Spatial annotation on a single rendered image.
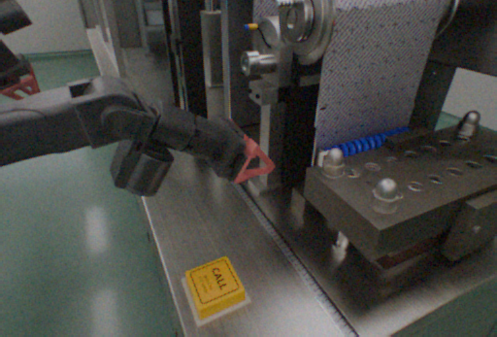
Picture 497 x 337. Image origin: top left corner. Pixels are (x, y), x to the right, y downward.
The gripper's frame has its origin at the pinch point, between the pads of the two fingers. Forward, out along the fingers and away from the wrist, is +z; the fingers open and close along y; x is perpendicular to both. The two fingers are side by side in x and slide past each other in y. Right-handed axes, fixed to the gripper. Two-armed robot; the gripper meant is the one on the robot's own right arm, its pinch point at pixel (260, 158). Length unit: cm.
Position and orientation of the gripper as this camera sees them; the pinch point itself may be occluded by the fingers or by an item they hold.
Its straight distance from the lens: 52.9
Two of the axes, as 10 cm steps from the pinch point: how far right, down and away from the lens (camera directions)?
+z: 7.6, 2.7, 5.9
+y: 4.3, 4.7, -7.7
